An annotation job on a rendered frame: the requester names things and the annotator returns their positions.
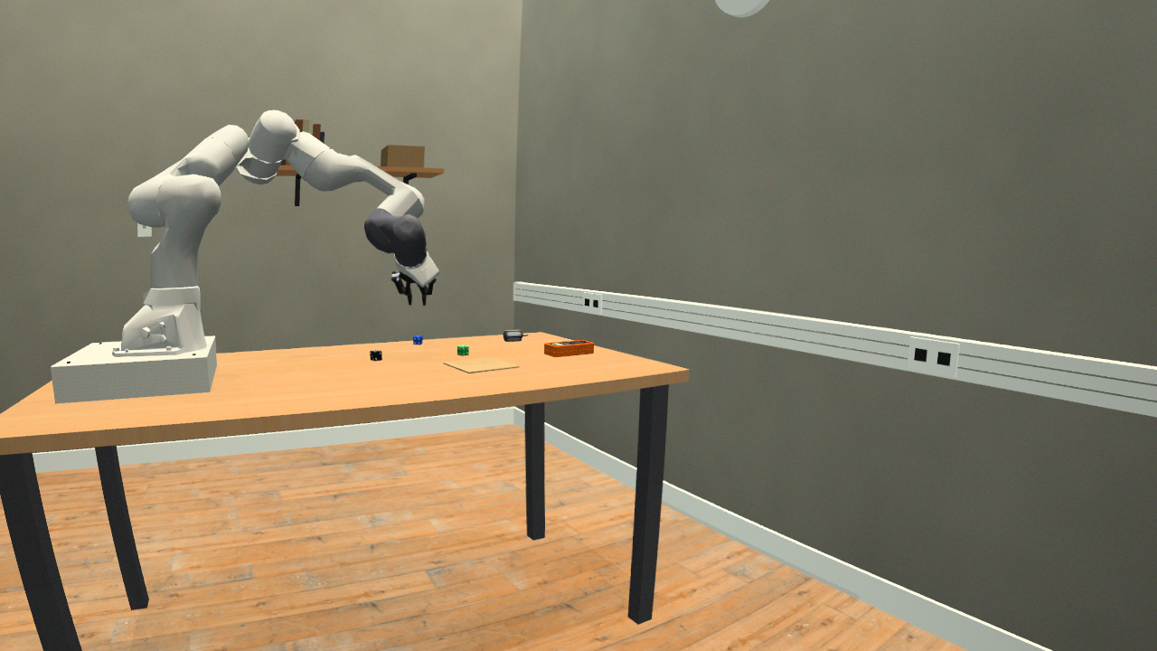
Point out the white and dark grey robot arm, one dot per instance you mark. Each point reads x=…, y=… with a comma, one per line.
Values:
x=184, y=201

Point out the tan textured mat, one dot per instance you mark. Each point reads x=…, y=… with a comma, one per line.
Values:
x=481, y=365

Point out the orange digital multimeter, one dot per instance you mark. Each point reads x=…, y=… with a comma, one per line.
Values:
x=568, y=348

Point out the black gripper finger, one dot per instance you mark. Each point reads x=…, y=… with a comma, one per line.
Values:
x=395, y=278
x=426, y=291

